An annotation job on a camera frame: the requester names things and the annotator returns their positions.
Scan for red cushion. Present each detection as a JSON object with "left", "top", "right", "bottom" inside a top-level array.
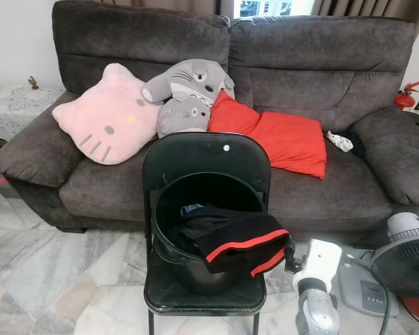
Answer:
[{"left": 207, "top": 90, "right": 328, "bottom": 179}]

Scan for small grey totoro plush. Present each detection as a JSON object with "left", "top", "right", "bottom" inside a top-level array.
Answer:
[{"left": 156, "top": 95, "right": 214, "bottom": 140}]

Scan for large grey totoro plush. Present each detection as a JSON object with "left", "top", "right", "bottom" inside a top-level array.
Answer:
[{"left": 142, "top": 59, "right": 235, "bottom": 105}]

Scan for red fire extinguisher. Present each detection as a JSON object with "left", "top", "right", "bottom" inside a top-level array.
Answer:
[{"left": 393, "top": 81, "right": 419, "bottom": 110}]

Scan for white black floor fan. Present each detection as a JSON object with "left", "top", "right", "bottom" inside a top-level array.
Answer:
[{"left": 339, "top": 211, "right": 419, "bottom": 318}]

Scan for side table white lace cover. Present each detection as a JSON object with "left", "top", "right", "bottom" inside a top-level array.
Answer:
[{"left": 0, "top": 85, "right": 65, "bottom": 140}]

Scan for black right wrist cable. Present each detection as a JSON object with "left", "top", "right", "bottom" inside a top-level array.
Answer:
[{"left": 342, "top": 255, "right": 395, "bottom": 335}]

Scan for brown fabric sofa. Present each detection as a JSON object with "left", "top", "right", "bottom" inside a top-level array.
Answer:
[{"left": 0, "top": 0, "right": 419, "bottom": 248}]

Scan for black plastic bucket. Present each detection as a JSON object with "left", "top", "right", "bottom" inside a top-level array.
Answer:
[{"left": 152, "top": 171, "right": 266, "bottom": 295}]

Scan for brown curtain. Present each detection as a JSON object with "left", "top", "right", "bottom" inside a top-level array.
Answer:
[
  {"left": 311, "top": 0, "right": 419, "bottom": 22},
  {"left": 80, "top": 0, "right": 235, "bottom": 18}
]

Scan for black folding chair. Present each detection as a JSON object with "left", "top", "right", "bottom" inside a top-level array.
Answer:
[{"left": 142, "top": 132, "right": 272, "bottom": 335}]

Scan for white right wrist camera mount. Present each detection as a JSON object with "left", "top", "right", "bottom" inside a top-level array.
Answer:
[{"left": 292, "top": 239, "right": 343, "bottom": 294}]

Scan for small white patterned cloth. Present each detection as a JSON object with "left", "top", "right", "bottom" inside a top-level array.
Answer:
[{"left": 327, "top": 131, "right": 355, "bottom": 152}]

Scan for black garment red stripes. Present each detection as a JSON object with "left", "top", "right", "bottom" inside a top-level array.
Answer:
[{"left": 173, "top": 204, "right": 292, "bottom": 278}]

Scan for pink cat face cushion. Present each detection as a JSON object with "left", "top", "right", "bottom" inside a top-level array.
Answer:
[{"left": 52, "top": 63, "right": 163, "bottom": 165}]

